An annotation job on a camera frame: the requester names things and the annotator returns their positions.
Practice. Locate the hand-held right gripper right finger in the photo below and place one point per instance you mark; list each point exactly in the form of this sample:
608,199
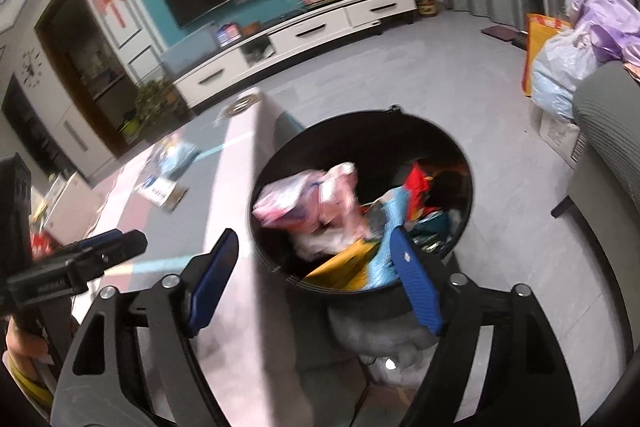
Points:
415,282

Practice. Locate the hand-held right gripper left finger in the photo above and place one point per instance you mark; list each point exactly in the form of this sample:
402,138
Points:
215,277

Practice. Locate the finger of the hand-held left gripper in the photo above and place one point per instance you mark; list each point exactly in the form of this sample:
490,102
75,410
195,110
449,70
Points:
120,249
97,241

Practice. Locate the dark green packet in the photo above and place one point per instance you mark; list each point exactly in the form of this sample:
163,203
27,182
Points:
432,229

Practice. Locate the blue crinkled packet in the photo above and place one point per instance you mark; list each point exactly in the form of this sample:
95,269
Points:
387,227

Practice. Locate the yellow packet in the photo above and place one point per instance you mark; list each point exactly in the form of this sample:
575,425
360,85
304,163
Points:
350,267

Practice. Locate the red snack packet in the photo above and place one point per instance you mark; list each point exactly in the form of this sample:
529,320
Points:
417,187

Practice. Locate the white plastic bag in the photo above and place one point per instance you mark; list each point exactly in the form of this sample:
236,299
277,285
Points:
562,72
320,247

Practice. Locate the pink snack packet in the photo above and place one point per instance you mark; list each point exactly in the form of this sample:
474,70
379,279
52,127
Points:
310,202

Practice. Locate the black trash bin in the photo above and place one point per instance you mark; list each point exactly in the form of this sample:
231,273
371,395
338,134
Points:
360,137

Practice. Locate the person's left forearm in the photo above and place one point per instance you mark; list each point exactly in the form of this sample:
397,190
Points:
30,382

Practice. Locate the person's left hand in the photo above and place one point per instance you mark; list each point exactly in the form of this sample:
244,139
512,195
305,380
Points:
25,342

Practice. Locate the clear plastic box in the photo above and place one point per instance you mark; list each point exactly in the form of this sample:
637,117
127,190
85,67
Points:
65,207

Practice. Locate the white long box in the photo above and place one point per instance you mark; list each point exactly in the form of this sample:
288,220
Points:
160,192

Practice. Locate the black shelf unit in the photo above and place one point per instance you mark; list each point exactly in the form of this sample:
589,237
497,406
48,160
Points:
30,122

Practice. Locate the blue snack packet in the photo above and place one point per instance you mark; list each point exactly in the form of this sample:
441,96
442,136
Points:
175,157

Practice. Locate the large leafy potted plant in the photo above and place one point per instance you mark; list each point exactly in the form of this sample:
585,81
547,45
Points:
157,104

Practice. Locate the dark wooden display cabinet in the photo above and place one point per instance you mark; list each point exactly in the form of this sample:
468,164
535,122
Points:
90,67

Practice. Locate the white printed carton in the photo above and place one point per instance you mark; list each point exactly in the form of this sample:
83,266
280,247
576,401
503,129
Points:
560,137

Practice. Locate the glass fish tank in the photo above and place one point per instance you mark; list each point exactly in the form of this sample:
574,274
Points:
192,52

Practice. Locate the grey sofa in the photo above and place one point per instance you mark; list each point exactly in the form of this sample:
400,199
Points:
610,147

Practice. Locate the brown basket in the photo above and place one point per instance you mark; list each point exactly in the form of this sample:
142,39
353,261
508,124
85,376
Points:
250,28

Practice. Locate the dark floor mat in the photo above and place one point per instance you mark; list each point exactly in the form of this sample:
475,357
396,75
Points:
502,34

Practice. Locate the white tv cabinet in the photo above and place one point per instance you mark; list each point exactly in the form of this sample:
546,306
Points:
310,32

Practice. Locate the orange shopping bag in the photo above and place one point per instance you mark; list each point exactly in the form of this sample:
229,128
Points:
537,37

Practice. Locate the purple cloth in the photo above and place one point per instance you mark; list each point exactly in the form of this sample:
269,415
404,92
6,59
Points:
605,17

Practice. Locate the wall clock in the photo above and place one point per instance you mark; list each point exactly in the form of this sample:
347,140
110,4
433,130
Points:
31,63

